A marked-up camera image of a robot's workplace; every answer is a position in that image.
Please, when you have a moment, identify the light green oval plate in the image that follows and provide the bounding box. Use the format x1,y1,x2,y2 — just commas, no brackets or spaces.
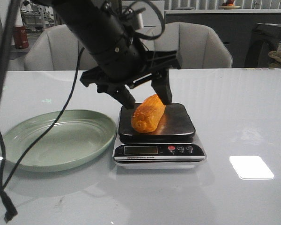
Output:
4,110,117,173

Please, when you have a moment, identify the white drawer cabinet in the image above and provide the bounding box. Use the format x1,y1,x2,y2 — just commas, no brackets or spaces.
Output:
122,0,165,28

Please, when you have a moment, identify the black silver kitchen scale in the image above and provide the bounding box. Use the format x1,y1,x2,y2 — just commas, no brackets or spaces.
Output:
112,103,207,169

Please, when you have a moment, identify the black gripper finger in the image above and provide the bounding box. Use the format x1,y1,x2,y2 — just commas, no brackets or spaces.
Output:
151,70,172,105
107,85,135,109

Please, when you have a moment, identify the fruit plate on counter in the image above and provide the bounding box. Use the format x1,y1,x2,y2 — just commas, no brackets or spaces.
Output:
219,0,240,10

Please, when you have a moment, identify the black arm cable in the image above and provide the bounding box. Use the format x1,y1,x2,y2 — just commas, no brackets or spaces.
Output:
0,0,85,223

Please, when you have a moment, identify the dark appliance at right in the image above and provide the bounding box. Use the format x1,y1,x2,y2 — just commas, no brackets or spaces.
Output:
244,23,281,68

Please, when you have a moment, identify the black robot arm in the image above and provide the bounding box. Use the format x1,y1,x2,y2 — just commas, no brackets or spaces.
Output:
38,0,182,109

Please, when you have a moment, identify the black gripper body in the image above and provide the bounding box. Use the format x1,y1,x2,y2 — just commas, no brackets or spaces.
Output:
80,44,182,92

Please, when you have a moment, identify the dark grey counter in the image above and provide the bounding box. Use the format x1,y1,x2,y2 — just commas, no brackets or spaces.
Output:
166,9,281,68

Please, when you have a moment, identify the red trash bin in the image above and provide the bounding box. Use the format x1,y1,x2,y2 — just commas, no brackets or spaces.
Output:
13,26,29,49

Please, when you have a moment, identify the beige cushion at right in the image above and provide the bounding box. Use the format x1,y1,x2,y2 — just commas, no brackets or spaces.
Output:
268,51,281,68

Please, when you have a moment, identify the left grey upholstered chair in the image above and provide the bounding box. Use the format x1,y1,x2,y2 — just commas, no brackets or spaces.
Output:
24,24,84,71

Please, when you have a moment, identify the yellow corn cob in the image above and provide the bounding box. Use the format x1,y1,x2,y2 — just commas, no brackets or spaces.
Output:
131,94,166,133

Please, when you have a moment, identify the right grey upholstered chair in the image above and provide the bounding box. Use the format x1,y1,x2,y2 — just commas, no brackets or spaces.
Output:
143,22,233,69

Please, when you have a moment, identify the grey upholstered chair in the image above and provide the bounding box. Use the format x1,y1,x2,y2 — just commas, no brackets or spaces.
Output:
24,24,84,71
143,22,233,69

